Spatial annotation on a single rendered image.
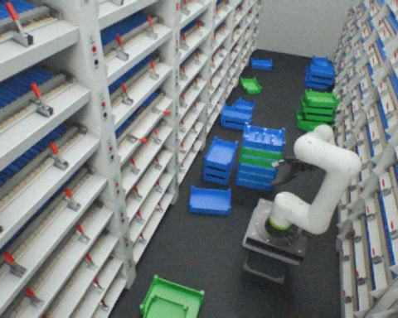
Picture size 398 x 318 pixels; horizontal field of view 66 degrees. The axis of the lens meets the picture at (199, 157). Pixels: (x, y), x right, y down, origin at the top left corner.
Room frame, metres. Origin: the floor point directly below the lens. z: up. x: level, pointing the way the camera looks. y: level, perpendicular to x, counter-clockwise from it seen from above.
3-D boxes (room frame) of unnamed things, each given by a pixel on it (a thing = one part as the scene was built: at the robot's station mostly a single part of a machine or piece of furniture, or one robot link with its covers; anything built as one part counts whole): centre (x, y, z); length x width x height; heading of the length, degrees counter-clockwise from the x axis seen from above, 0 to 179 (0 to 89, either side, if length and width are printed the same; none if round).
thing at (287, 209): (1.13, -0.49, 0.49); 0.16 x 0.13 x 0.19; 59
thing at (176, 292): (0.81, 0.10, 0.04); 0.30 x 0.20 x 0.08; 74
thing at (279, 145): (1.90, -0.47, 0.44); 0.30 x 0.20 x 0.08; 80
